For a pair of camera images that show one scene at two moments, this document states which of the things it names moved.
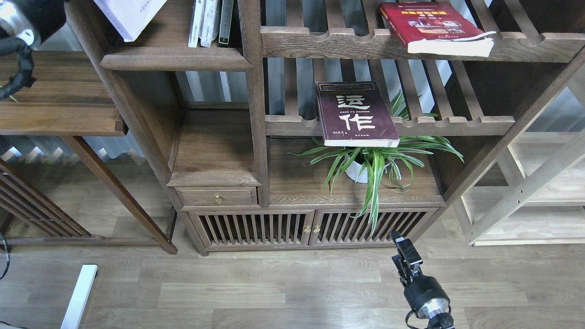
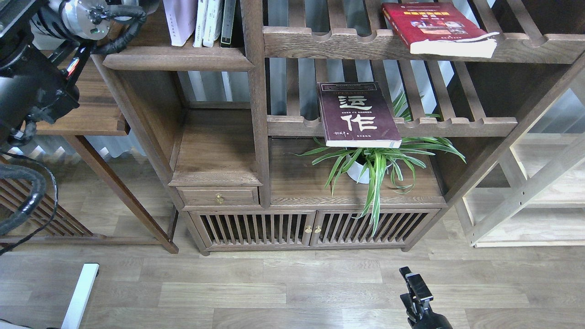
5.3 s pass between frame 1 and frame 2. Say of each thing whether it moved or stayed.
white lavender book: moved
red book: stayed
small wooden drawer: stayed
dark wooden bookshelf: stayed
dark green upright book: stayed
